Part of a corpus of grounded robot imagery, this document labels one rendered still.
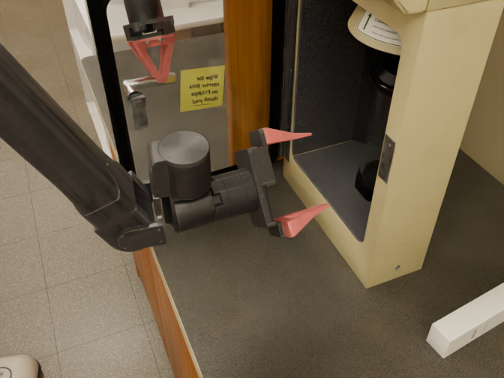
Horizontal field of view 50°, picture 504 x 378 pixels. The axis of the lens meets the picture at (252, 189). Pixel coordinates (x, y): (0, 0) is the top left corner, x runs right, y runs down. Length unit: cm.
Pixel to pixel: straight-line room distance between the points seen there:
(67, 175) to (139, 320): 151
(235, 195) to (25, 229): 192
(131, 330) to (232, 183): 143
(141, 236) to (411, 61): 37
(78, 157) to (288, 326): 44
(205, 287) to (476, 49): 54
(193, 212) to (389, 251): 36
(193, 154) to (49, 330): 159
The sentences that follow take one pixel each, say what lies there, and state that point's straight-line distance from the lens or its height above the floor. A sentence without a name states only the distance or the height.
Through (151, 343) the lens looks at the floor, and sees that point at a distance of 199.
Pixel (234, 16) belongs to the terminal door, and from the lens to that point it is 87.
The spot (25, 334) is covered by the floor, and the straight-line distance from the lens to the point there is 214.
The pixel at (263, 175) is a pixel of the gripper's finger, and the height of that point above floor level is 123.
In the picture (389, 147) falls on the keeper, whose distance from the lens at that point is 73.
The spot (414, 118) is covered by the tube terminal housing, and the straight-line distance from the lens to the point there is 71.
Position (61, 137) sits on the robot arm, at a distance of 55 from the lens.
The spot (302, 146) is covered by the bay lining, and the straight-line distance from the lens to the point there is 104.
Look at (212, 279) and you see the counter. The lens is 92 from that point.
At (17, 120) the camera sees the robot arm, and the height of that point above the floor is 137.
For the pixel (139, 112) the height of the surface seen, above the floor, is 118.
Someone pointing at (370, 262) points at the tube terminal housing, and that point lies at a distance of 88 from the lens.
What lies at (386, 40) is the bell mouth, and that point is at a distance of 75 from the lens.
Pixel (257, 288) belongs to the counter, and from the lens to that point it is 90.
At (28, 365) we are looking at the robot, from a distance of 172.
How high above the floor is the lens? 164
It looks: 41 degrees down
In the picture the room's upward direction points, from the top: straight up
